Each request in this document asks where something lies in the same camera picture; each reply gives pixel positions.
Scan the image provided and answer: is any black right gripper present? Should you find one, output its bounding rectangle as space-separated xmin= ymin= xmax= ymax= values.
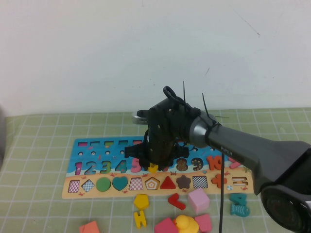
xmin=124 ymin=99 xmax=190 ymax=172

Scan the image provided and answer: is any pink number five piece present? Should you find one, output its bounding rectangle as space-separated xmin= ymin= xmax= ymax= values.
xmin=131 ymin=157 xmax=143 ymax=173

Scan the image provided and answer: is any red triangle piece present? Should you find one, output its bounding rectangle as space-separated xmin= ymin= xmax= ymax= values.
xmin=159 ymin=176 xmax=177 ymax=190

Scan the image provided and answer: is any brown star piece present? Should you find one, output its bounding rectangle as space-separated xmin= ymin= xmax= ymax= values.
xmin=176 ymin=174 xmax=191 ymax=189

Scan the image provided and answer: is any yellow pentagon piece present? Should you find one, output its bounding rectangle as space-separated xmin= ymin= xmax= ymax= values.
xmin=133 ymin=193 xmax=149 ymax=211

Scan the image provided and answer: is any red number seven piece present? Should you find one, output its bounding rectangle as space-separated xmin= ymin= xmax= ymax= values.
xmin=168 ymin=193 xmax=187 ymax=211

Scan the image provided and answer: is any teal heart piece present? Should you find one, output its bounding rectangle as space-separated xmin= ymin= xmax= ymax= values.
xmin=112 ymin=176 xmax=129 ymax=192

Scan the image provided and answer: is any yellow letter H piece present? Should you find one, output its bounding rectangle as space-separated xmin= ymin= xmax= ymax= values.
xmin=133 ymin=210 xmax=148 ymax=228

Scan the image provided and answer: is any green circle piece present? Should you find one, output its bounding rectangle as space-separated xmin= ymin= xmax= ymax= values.
xmin=96 ymin=177 xmax=112 ymax=192

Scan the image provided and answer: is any orange number ten piece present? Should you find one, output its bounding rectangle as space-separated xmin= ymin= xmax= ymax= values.
xmin=207 ymin=155 xmax=223 ymax=170

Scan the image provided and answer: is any orange plus sign piece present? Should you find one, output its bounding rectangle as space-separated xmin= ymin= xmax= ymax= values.
xmin=210 ymin=174 xmax=228 ymax=189

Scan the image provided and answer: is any pink greater-than sign piece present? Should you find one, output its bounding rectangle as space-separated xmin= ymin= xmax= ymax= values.
xmin=228 ymin=157 xmax=242 ymax=169

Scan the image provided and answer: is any blue number shape puzzle board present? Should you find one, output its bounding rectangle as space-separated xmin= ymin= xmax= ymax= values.
xmin=61 ymin=137 xmax=255 ymax=200

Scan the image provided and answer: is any teal number four piece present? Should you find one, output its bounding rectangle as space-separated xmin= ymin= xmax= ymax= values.
xmin=229 ymin=193 xmax=248 ymax=206

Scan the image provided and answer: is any teal fish piece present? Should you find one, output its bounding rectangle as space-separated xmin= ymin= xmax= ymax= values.
xmin=230 ymin=203 xmax=250 ymax=217

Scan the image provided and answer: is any light pink wooden cube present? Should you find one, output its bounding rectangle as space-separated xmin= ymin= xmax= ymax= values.
xmin=187 ymin=187 xmax=210 ymax=214

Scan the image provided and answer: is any magenta wooden block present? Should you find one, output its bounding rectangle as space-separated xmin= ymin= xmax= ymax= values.
xmin=154 ymin=217 xmax=179 ymax=233

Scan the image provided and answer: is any yellow rubber duck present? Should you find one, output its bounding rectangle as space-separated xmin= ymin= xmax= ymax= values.
xmin=173 ymin=214 xmax=200 ymax=233

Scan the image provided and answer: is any black zip tie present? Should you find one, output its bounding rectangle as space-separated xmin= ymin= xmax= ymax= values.
xmin=182 ymin=81 xmax=200 ymax=115
xmin=201 ymin=92 xmax=230 ymax=148

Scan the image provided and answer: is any pink wooden block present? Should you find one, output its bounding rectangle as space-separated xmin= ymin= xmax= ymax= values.
xmin=194 ymin=213 xmax=213 ymax=233

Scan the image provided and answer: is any orange wooden block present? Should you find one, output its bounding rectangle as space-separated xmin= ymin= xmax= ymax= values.
xmin=79 ymin=220 xmax=100 ymax=233

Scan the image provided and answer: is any green checked tablecloth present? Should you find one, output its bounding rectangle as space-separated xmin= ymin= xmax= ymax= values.
xmin=0 ymin=107 xmax=311 ymax=233

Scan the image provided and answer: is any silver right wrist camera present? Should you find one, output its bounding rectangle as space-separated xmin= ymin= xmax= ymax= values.
xmin=132 ymin=110 xmax=150 ymax=126

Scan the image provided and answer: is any black cable loop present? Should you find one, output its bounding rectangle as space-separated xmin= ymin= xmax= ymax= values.
xmin=162 ymin=85 xmax=192 ymax=110

